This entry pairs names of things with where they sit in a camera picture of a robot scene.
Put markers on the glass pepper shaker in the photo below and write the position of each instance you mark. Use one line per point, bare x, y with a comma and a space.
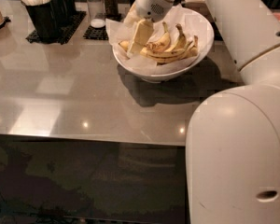
111, 8

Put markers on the black mesh mat left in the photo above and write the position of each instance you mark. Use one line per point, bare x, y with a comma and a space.
65, 32

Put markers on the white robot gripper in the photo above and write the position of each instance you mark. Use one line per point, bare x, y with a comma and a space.
149, 3

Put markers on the right small banana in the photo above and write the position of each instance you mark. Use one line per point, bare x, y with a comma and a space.
193, 50

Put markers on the black mesh mat under shakers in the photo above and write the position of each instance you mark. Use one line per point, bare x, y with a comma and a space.
96, 29

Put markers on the back left banana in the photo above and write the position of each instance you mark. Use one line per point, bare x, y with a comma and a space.
159, 45

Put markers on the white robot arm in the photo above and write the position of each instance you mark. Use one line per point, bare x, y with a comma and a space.
233, 138

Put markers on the white ceramic bowl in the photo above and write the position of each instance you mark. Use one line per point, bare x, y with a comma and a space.
192, 22

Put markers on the white paper bowl liner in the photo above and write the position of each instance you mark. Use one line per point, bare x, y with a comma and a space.
159, 51

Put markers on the long front banana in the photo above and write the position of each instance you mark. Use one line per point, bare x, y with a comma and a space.
168, 56

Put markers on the black rear utensil cup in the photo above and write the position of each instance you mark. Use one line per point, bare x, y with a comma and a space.
64, 11

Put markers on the black cup with white utensils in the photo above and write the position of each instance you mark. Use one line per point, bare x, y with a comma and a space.
42, 17

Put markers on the glass salt shaker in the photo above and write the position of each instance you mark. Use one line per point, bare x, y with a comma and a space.
96, 13

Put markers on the middle upright banana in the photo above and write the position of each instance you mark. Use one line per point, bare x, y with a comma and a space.
180, 41

